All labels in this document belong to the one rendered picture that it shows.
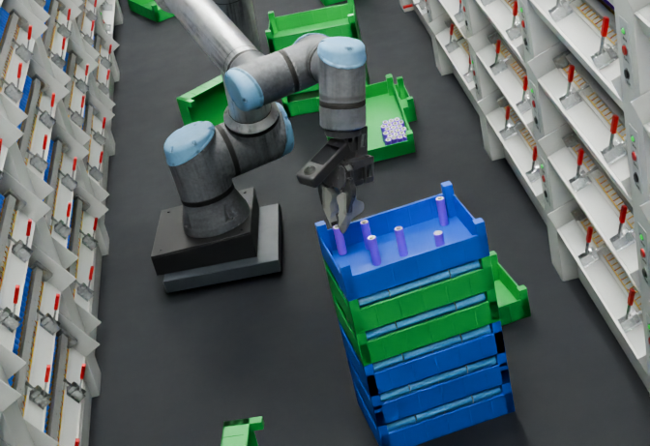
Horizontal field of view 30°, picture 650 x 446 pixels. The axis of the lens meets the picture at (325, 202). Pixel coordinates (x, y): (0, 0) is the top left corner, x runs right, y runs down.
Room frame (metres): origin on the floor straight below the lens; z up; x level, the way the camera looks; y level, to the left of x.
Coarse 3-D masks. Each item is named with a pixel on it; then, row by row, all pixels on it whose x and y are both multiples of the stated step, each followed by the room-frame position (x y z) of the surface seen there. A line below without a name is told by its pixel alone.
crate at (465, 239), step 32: (448, 192) 2.20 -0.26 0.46; (320, 224) 2.16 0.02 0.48; (352, 224) 2.18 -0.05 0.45; (384, 224) 2.19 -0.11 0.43; (416, 224) 2.20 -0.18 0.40; (448, 224) 2.17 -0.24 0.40; (480, 224) 2.02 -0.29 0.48; (352, 256) 2.13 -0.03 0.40; (384, 256) 2.10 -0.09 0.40; (416, 256) 2.00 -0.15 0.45; (448, 256) 2.01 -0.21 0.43; (480, 256) 2.02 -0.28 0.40; (352, 288) 1.98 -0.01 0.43; (384, 288) 1.99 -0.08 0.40
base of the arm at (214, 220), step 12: (228, 192) 2.91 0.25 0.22; (192, 204) 2.89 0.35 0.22; (204, 204) 2.88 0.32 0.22; (216, 204) 2.88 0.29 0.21; (228, 204) 2.89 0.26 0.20; (240, 204) 2.91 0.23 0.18; (192, 216) 2.89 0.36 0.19; (204, 216) 2.87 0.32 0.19; (216, 216) 2.87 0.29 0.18; (228, 216) 2.88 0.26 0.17; (240, 216) 2.89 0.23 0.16; (192, 228) 2.88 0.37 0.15; (204, 228) 2.86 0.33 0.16; (216, 228) 2.85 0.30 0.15; (228, 228) 2.86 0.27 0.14
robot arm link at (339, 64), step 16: (320, 48) 2.14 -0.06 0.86; (336, 48) 2.11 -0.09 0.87; (352, 48) 2.11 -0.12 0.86; (320, 64) 2.13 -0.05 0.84; (336, 64) 2.10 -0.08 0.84; (352, 64) 2.10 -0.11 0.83; (320, 80) 2.13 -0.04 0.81; (336, 80) 2.10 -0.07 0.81; (352, 80) 2.10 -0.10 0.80; (320, 96) 2.12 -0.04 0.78; (336, 96) 2.09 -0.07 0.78; (352, 96) 2.09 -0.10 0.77
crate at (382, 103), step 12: (372, 84) 3.60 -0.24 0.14; (384, 84) 3.60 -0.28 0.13; (372, 96) 3.61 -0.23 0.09; (384, 96) 3.60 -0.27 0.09; (396, 96) 3.54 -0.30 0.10; (372, 108) 3.55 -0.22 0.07; (384, 108) 3.54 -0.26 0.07; (396, 108) 3.53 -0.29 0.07; (372, 120) 3.50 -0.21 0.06; (384, 120) 3.49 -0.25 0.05; (372, 132) 3.45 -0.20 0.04; (408, 132) 3.32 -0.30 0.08; (372, 144) 3.40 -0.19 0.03; (384, 144) 3.39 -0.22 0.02; (396, 144) 3.31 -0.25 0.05; (408, 144) 3.32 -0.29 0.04; (384, 156) 3.32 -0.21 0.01; (396, 156) 3.33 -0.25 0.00
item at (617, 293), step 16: (560, 208) 2.46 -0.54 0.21; (576, 208) 2.45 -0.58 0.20; (560, 224) 2.46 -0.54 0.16; (576, 224) 2.43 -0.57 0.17; (576, 240) 2.38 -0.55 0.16; (592, 240) 2.34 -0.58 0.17; (576, 256) 2.32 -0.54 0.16; (592, 256) 2.27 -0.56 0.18; (608, 256) 2.26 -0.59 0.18; (592, 272) 2.24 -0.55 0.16; (608, 272) 2.21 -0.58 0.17; (624, 272) 2.18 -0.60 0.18; (608, 288) 2.16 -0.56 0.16; (624, 288) 2.12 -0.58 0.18; (608, 304) 2.11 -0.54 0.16; (624, 304) 2.08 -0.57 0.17; (640, 304) 2.04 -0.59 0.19; (624, 320) 2.02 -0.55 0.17; (640, 320) 2.00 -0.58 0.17; (624, 336) 1.99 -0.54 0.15; (640, 336) 1.97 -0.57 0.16; (640, 352) 1.92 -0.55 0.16
